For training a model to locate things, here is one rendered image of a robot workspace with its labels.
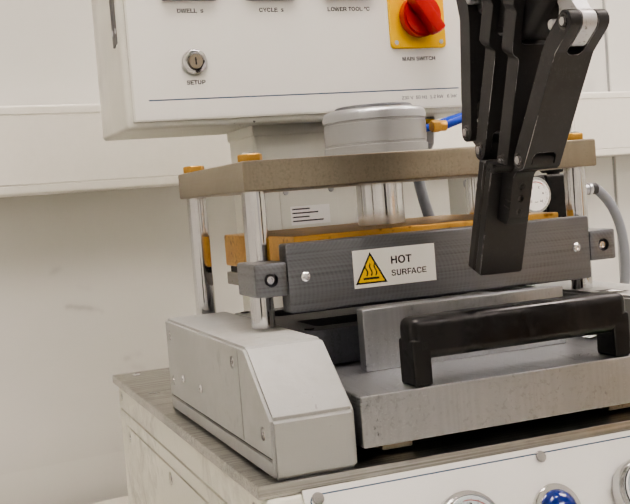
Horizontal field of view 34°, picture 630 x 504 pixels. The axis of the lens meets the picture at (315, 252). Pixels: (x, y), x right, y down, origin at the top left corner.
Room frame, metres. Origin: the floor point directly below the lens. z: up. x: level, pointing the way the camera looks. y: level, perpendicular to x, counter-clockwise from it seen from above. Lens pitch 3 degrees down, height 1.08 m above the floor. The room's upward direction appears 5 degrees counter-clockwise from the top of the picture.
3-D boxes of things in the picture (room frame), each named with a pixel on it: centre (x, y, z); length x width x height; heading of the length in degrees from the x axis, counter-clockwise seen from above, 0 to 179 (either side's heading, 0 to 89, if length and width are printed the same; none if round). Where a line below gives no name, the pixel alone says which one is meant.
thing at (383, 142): (0.83, -0.06, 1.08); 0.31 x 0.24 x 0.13; 111
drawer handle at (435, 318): (0.62, -0.12, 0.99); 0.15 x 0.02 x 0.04; 111
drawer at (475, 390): (0.75, -0.07, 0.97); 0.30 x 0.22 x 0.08; 21
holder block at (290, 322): (0.80, -0.05, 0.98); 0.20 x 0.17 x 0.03; 111
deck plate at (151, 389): (0.83, -0.04, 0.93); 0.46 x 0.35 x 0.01; 21
